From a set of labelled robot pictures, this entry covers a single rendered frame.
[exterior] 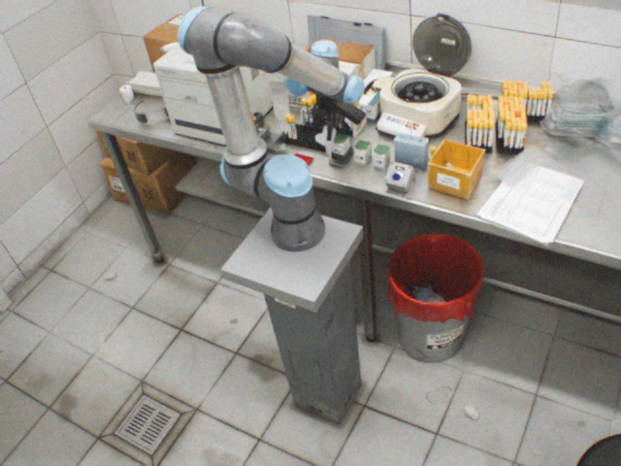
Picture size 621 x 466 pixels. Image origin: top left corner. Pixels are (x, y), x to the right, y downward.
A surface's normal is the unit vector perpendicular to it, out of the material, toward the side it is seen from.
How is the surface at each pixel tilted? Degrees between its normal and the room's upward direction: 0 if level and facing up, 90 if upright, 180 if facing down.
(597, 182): 0
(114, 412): 0
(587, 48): 90
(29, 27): 90
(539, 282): 0
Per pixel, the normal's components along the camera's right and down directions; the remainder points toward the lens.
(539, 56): -0.47, 0.66
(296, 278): -0.12, -0.71
